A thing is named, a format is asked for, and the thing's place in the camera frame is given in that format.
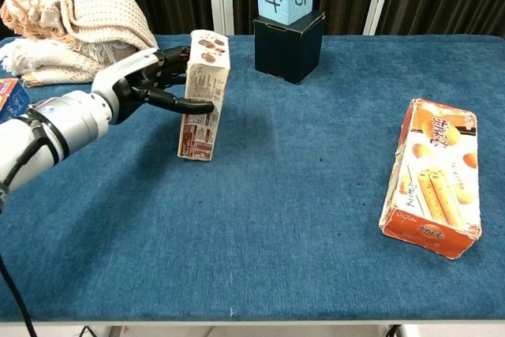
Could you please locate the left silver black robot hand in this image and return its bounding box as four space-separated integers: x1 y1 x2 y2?
91 47 216 125

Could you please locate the black cardboard box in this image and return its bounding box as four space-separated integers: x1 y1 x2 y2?
253 9 326 85

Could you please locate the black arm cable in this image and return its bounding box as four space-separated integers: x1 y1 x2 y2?
0 253 37 337

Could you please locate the white red cookie box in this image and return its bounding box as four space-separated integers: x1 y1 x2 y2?
177 29 231 162

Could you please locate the orange egg roll box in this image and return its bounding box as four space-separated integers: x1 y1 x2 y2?
379 98 483 261

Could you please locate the beige knitted blanket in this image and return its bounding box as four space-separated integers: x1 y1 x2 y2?
0 0 163 88

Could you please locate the blue felt table cover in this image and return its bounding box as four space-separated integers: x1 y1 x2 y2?
0 34 505 323

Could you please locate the blue edged snack box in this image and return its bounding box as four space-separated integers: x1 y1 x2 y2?
0 78 32 125

